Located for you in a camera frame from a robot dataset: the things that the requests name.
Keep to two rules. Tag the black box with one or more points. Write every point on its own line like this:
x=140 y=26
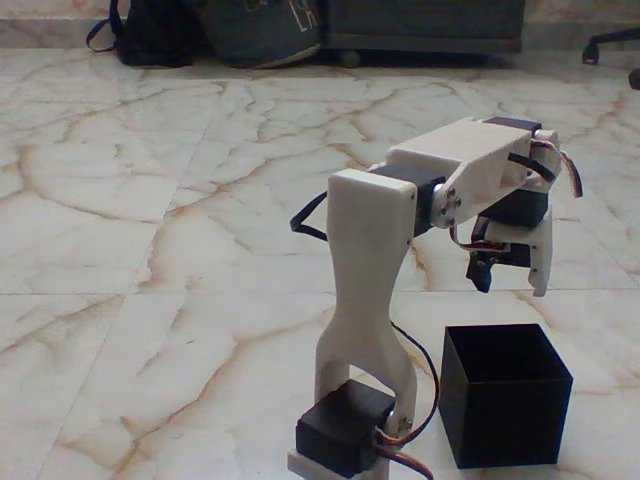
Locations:
x=505 y=425

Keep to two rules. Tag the small black cube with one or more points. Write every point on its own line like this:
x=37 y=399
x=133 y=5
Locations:
x=480 y=272

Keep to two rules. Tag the black office chair base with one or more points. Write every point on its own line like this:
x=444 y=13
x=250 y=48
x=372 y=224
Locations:
x=607 y=37

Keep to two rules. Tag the black backpack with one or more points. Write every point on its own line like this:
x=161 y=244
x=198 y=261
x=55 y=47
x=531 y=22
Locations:
x=150 y=35

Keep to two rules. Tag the dark grey low cabinet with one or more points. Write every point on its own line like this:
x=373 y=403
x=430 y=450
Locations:
x=425 y=25

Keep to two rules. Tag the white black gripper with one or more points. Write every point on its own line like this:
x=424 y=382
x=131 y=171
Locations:
x=539 y=250

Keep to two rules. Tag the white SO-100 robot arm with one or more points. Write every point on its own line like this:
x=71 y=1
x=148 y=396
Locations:
x=365 y=240

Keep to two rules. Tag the grey fabric bag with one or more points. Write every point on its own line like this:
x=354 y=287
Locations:
x=260 y=35

